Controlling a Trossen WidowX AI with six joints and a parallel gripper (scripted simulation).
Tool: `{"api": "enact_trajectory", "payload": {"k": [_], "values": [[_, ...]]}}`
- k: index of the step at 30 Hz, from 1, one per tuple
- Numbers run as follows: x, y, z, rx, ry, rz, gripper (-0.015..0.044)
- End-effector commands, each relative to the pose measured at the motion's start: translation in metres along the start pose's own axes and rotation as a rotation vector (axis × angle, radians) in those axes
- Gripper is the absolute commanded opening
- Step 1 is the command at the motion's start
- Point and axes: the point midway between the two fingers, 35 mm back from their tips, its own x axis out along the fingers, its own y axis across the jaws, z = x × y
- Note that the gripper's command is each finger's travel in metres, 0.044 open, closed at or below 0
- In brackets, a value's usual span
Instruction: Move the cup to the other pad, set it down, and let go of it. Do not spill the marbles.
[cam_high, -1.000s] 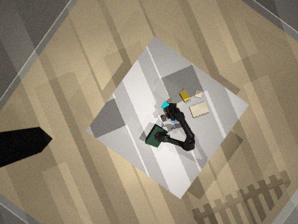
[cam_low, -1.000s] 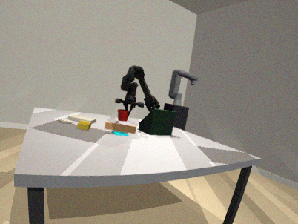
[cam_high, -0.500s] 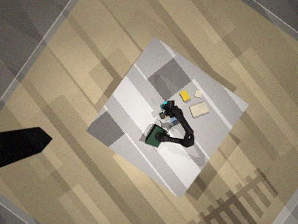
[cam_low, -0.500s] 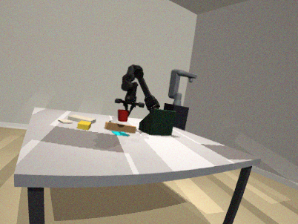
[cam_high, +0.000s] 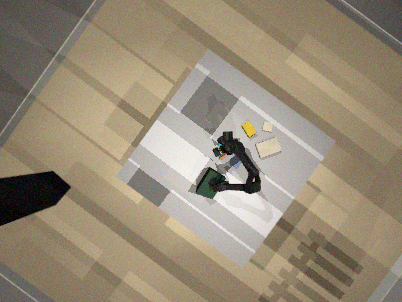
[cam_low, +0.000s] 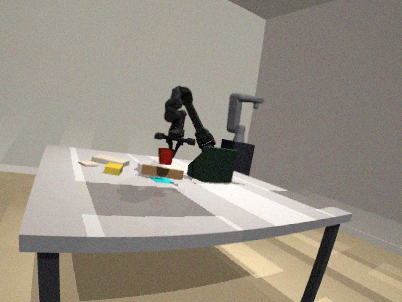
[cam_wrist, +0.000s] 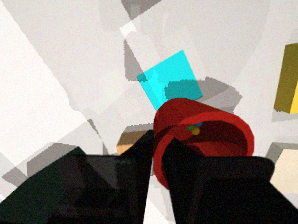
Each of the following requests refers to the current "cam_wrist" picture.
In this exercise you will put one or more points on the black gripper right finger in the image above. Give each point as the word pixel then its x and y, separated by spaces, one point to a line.
pixel 186 171

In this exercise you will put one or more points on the dark red cup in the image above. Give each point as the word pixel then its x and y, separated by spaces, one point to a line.
pixel 221 133

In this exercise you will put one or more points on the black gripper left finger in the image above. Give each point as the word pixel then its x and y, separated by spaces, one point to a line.
pixel 130 171

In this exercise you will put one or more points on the light brown wooden plank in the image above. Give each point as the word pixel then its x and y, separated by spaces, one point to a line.
pixel 127 140

